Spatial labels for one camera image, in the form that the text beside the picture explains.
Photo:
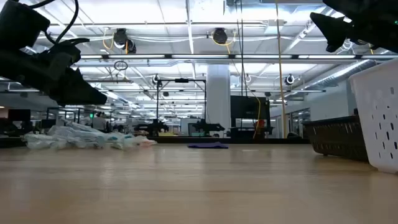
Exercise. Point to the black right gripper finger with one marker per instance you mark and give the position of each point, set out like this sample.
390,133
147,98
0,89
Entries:
335,31

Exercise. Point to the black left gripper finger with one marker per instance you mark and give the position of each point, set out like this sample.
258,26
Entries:
74,93

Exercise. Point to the orange toothbrush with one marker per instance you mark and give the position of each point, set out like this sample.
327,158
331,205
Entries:
146,142

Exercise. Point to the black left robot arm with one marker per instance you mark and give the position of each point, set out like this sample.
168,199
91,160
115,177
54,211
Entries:
18,25

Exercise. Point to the person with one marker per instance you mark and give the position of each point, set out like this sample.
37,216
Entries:
99,123

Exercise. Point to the blue toothbrush in clear bag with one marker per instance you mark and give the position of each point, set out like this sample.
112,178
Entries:
77,137
121,141

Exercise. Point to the small black monitor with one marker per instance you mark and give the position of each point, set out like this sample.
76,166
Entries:
19,115

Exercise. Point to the green toothbrush in clear bag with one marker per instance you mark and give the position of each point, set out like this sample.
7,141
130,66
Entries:
43,141

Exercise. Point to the small black ceiling reel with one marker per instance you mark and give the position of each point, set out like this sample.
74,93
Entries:
155,80
289,75

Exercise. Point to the white perforated plastic basket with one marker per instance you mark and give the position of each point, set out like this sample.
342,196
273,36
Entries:
379,109

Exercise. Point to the black perforated plastic basket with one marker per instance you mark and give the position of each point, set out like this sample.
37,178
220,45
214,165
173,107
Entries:
335,137

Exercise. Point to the large black monitor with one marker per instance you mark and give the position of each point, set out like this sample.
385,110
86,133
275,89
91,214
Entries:
248,107

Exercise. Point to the ceiling light strip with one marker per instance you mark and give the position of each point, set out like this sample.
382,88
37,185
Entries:
199,56

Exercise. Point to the white building column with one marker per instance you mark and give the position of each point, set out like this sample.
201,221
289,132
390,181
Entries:
218,93

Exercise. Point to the purple flat mat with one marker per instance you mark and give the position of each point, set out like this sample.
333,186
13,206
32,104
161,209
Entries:
207,145

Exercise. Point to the silver ventilation duct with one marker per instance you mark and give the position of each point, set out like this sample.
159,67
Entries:
342,74

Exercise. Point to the black background rig frame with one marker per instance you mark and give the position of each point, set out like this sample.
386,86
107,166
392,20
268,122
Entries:
182,80

